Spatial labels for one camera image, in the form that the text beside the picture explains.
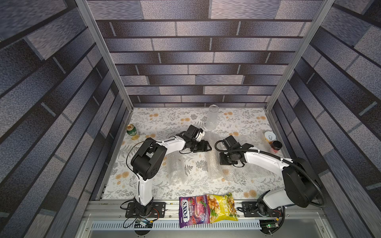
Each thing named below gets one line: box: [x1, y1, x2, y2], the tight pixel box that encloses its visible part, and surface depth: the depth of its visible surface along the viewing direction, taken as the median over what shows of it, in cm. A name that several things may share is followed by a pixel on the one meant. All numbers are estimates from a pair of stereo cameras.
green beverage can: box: [126, 123, 138, 137], surface depth 97 cm
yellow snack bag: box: [206, 192, 239, 224], surface depth 73 cm
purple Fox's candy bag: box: [178, 194, 211, 229], surface depth 73 cm
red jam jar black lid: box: [269, 140, 283, 151], surface depth 92 cm
